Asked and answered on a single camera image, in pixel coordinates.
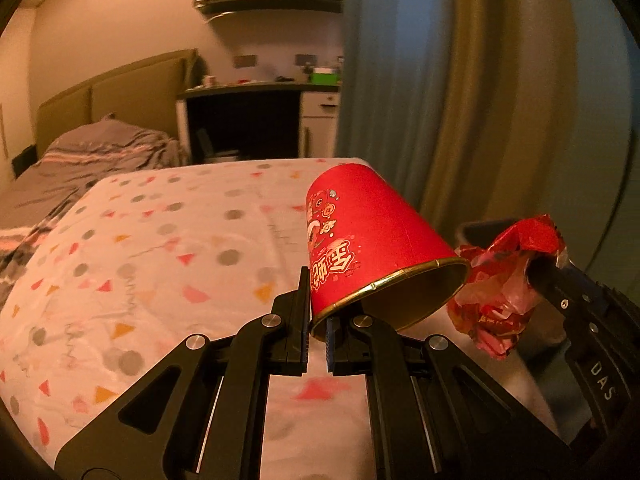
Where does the blue curtain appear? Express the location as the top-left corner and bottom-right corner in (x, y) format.
(334, 0), (461, 211)

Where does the beige curtain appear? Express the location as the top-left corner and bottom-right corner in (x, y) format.
(415, 0), (566, 241)

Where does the pale grey curtain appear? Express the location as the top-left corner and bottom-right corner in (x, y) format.
(540, 0), (640, 281)

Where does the dark desk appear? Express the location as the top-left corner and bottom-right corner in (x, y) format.
(176, 82), (343, 166)

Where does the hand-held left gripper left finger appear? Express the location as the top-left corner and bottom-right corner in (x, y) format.
(54, 266), (311, 480)

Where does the grey striped duvet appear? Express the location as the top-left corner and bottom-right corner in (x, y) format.
(0, 117), (188, 306)

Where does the red plastic bag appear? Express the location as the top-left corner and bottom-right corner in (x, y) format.
(446, 213), (568, 361)

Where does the red paper cup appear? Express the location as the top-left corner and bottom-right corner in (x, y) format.
(305, 162), (471, 338)

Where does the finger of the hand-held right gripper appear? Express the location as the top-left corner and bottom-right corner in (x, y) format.
(566, 266), (622, 312)
(529, 259), (602, 342)

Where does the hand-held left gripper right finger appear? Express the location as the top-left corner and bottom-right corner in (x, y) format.
(325, 314), (591, 480)

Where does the grey plastic trash bin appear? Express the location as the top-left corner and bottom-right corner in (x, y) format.
(455, 219), (596, 436)

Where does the white drawer cabinet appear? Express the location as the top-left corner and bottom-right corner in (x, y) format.
(299, 91), (341, 158)

